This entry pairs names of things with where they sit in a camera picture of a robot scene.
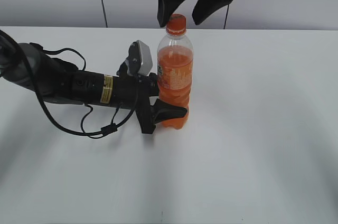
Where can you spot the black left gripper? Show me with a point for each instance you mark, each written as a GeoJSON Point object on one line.
{"type": "Point", "coordinates": [135, 94]}

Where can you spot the orange bottle cap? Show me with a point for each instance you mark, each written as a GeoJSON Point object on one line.
{"type": "Point", "coordinates": [176, 25]}

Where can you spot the orange soda plastic bottle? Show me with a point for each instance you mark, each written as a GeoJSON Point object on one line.
{"type": "Point", "coordinates": [174, 68]}

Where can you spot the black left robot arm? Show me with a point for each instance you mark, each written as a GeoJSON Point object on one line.
{"type": "Point", "coordinates": [56, 81]}

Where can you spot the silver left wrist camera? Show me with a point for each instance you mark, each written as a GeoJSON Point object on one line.
{"type": "Point", "coordinates": [139, 60]}

